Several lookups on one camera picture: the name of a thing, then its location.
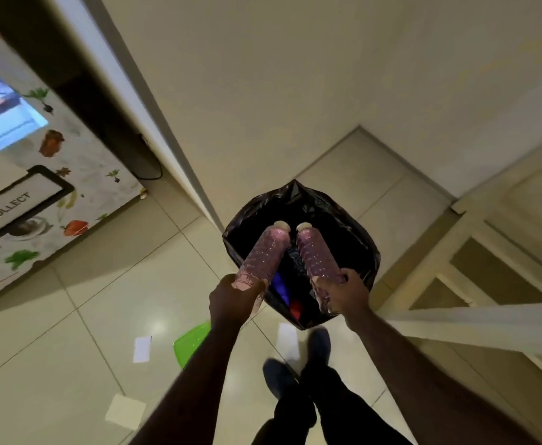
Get person's right shoe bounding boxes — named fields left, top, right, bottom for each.
left=305, top=327, right=333, bottom=372

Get decorated vending machine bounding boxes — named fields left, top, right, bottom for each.
left=0, top=9, right=149, bottom=312

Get pink bottle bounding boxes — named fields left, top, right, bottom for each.
left=295, top=222, right=348, bottom=316
left=231, top=221, right=292, bottom=318

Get white wooden table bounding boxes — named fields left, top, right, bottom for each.
left=376, top=129, right=542, bottom=394

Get black power cable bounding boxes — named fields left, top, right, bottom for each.
left=129, top=133, right=164, bottom=181

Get person's right forearm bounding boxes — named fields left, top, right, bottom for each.
left=347, top=310, right=542, bottom=445

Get green plastic lid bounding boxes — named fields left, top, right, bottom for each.
left=173, top=321, right=212, bottom=370

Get person's left shoe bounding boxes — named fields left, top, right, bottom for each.
left=262, top=358, right=299, bottom=400

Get cream paper sheet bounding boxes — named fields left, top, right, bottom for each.
left=105, top=394, right=147, bottom=431

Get person's shoe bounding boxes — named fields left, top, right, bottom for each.
left=262, top=358, right=299, bottom=400
left=305, top=327, right=333, bottom=372

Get person's left hand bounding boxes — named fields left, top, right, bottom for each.
left=208, top=273, right=270, bottom=332

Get small white paper piece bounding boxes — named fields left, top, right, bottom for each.
left=132, top=336, right=153, bottom=365

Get person's left forearm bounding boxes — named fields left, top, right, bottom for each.
left=129, top=319, right=249, bottom=445

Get white partition panel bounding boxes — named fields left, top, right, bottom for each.
left=43, top=0, right=225, bottom=233

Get bright blue bottle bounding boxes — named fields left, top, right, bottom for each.
left=270, top=272, right=291, bottom=307

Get person's black trousers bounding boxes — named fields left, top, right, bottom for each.
left=251, top=363, right=414, bottom=445

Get person's right hand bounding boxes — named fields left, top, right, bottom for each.
left=310, top=267, right=373, bottom=332

